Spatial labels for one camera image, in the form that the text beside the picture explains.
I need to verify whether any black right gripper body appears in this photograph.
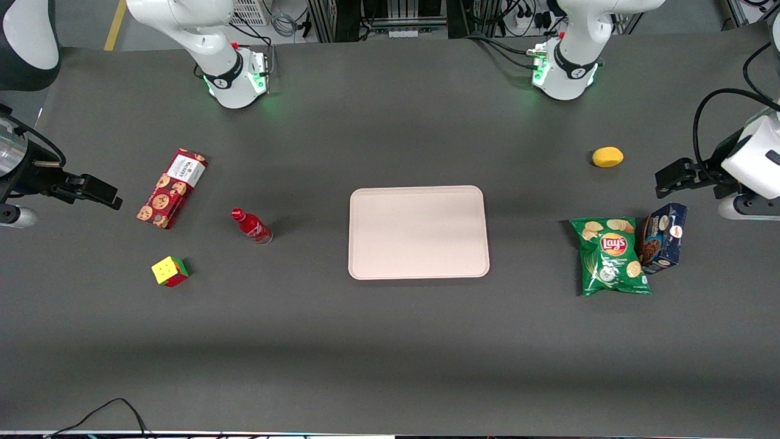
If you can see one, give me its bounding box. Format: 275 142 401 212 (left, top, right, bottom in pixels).
3 160 81 197

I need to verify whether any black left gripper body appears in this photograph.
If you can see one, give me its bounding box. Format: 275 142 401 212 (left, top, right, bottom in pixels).
698 131 747 199

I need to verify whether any red coke bottle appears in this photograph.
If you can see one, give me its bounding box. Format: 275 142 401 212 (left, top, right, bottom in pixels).
231 208 274 245

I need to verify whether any beige plastic tray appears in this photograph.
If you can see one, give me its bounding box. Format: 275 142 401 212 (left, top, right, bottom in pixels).
348 185 491 280

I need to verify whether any dark blue cookie box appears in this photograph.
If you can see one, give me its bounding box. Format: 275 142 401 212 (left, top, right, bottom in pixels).
639 202 689 275

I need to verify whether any yellow lemon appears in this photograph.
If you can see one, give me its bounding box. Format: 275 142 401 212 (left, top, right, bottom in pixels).
592 146 625 168

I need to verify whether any red cookie box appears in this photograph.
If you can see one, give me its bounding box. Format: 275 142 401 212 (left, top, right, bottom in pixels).
136 148 208 230

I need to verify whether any green chips bag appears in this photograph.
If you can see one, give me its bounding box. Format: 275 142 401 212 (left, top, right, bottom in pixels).
569 217 652 298

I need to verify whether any colourful puzzle cube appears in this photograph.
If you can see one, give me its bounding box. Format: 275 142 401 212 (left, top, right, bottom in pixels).
151 256 190 288

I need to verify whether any white power strip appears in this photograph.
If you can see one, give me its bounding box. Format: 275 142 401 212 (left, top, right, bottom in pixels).
515 9 552 31

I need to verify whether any white perforated box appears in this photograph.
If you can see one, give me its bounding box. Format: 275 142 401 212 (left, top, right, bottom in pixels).
229 0 270 26

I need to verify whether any dark grey table mat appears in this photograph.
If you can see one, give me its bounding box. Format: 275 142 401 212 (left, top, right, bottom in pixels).
0 37 780 437

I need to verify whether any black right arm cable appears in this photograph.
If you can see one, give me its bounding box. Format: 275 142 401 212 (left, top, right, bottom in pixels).
0 107 66 166

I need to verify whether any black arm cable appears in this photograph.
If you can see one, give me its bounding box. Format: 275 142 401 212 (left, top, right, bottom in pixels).
0 107 66 166
742 41 780 104
693 88 780 177

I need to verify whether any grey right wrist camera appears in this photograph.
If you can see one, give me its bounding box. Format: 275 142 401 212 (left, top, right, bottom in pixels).
0 204 38 229

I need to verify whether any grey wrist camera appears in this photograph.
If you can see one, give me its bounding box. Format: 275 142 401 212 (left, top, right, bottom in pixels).
718 194 780 221
0 204 38 229

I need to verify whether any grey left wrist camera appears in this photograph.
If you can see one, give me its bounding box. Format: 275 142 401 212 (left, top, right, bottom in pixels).
718 194 780 221

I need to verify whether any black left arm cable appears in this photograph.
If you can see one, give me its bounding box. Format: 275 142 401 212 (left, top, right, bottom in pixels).
693 88 780 177
742 41 780 104

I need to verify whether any aluminium frame post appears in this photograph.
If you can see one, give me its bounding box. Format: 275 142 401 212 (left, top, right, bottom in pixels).
725 0 753 28

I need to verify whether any thin black table cable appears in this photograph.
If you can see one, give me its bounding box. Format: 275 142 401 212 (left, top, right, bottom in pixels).
43 398 150 439

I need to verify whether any black base cable bundle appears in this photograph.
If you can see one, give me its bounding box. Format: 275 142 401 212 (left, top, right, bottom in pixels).
466 34 540 69

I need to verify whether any grey coiled cable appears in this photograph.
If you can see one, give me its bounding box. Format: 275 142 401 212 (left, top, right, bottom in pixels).
270 9 299 37

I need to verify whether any black metal rack frame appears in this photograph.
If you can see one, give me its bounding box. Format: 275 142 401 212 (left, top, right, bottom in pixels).
308 0 452 43

